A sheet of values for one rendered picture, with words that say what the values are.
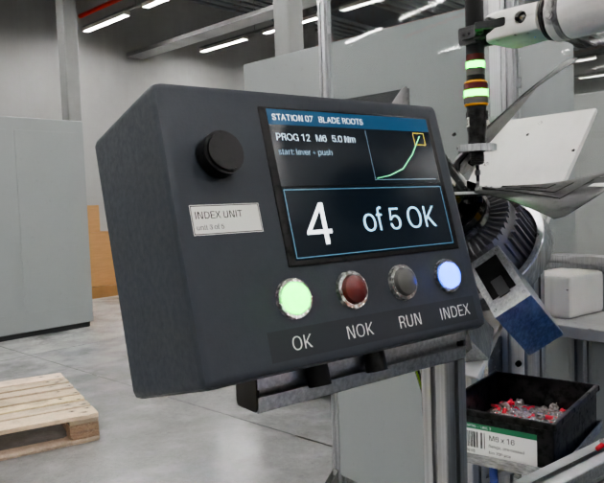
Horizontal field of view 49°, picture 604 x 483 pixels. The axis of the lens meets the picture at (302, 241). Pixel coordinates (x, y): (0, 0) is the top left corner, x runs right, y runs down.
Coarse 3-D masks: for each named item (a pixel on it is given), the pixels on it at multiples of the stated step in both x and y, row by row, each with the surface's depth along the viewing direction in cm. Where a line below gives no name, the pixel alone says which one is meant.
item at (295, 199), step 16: (288, 192) 44; (304, 192) 45; (320, 192) 46; (336, 192) 47; (288, 208) 44; (304, 208) 45; (320, 208) 45; (336, 208) 46; (304, 224) 44; (320, 224) 45; (336, 224) 46; (304, 240) 44; (320, 240) 45; (336, 240) 46; (304, 256) 44; (320, 256) 44; (336, 256) 45
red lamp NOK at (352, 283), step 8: (344, 272) 45; (352, 272) 45; (344, 280) 45; (352, 280) 45; (360, 280) 45; (336, 288) 45; (344, 288) 44; (352, 288) 44; (360, 288) 45; (344, 296) 45; (352, 296) 44; (360, 296) 45; (344, 304) 45; (352, 304) 45; (360, 304) 45
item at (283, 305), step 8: (288, 280) 42; (296, 280) 43; (280, 288) 42; (288, 288) 42; (296, 288) 42; (304, 288) 42; (280, 296) 41; (288, 296) 41; (296, 296) 42; (304, 296) 42; (280, 304) 41; (288, 304) 41; (296, 304) 41; (304, 304) 42; (288, 312) 42; (296, 312) 42; (304, 312) 42
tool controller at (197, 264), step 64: (128, 128) 43; (192, 128) 41; (256, 128) 44; (320, 128) 47; (384, 128) 51; (128, 192) 44; (192, 192) 40; (256, 192) 43; (384, 192) 50; (448, 192) 54; (128, 256) 45; (192, 256) 39; (256, 256) 42; (384, 256) 48; (448, 256) 52; (128, 320) 45; (192, 320) 38; (256, 320) 40; (320, 320) 43; (384, 320) 47; (448, 320) 50; (192, 384) 39; (320, 384) 49
